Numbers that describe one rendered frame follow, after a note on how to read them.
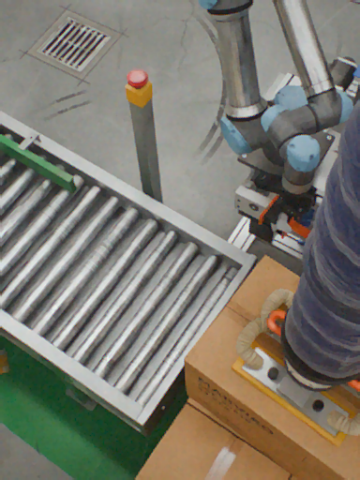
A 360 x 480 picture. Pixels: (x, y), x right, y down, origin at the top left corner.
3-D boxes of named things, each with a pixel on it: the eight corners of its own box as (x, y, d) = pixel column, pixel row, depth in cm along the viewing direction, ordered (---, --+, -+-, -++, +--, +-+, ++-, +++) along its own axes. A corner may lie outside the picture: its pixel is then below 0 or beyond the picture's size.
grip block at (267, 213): (258, 223, 184) (259, 215, 180) (275, 202, 187) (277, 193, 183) (282, 239, 182) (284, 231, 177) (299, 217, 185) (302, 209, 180)
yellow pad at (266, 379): (230, 368, 176) (231, 364, 172) (251, 340, 180) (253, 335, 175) (337, 448, 166) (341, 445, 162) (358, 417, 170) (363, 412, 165)
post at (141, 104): (146, 229, 304) (124, 86, 215) (155, 217, 307) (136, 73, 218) (158, 235, 302) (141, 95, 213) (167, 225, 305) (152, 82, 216)
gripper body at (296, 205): (299, 226, 172) (305, 202, 161) (272, 209, 174) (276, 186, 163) (314, 206, 174) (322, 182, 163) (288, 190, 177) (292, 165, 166)
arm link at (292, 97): (319, 135, 187) (327, 105, 175) (277, 151, 185) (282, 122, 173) (299, 105, 192) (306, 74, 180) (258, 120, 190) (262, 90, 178)
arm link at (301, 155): (310, 126, 153) (328, 153, 149) (304, 153, 162) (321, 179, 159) (280, 138, 151) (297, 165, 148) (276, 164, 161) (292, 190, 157)
